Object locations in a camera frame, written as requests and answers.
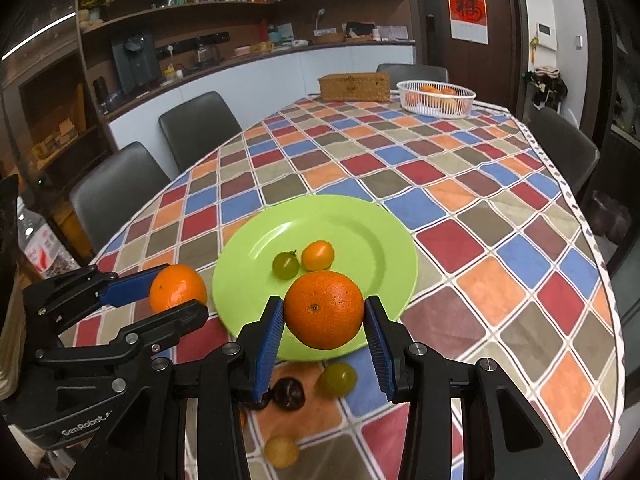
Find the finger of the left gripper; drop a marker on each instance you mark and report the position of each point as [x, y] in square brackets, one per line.
[162, 330]
[131, 288]

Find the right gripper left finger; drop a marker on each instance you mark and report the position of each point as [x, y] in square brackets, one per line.
[143, 438]

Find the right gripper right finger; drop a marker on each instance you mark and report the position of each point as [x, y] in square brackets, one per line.
[503, 436]

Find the orange mandarin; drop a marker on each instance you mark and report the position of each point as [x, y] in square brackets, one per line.
[176, 285]

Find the dark plum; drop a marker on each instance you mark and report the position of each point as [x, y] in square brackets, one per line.
[262, 403]
[288, 394]

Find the brown longan fruit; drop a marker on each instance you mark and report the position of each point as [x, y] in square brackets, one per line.
[281, 451]

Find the large orange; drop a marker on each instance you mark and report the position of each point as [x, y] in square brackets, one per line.
[323, 309]

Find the green cherry tomato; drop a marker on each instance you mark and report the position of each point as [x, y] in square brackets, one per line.
[285, 265]

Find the small orange tomato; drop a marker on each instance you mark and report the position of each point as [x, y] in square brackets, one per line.
[317, 256]

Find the dark chair near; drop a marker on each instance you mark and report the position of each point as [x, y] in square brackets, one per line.
[115, 190]

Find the dark chair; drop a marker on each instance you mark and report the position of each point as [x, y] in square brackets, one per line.
[570, 150]
[115, 190]
[197, 127]

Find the plastic water bottle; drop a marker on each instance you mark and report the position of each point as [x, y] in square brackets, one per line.
[40, 245]

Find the checkered tablecloth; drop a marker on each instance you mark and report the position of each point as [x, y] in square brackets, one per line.
[463, 228]

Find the green plate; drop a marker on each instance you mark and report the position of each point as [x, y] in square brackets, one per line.
[372, 248]

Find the black coffee machine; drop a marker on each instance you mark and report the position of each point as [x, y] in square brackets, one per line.
[136, 62]

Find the white counter cabinet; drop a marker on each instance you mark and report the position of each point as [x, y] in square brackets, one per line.
[253, 90]

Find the wicker box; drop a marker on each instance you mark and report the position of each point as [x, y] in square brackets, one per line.
[374, 87]

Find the dark chair right side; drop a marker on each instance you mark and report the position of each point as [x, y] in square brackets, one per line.
[570, 150]

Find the white fruit basket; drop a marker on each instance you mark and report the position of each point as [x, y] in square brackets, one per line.
[436, 99]

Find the dark chair far end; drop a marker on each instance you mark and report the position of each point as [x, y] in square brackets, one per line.
[403, 72]

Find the brown door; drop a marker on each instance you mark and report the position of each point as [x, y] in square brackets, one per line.
[479, 44]

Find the red door poster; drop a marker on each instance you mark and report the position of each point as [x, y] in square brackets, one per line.
[468, 20]

